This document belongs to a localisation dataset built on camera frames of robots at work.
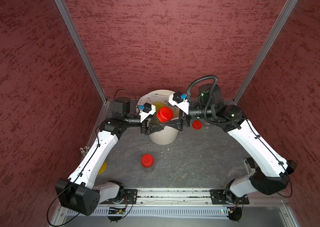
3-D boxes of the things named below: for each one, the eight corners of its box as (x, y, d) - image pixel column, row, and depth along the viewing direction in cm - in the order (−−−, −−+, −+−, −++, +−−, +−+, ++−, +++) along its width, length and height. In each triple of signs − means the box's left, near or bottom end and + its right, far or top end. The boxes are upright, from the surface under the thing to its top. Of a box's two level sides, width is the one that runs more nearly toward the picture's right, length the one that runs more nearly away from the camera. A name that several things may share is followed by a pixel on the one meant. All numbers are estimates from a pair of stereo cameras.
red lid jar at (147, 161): (143, 171, 85) (140, 164, 75) (144, 161, 89) (141, 153, 79) (153, 171, 85) (152, 164, 75) (154, 161, 89) (153, 153, 79)
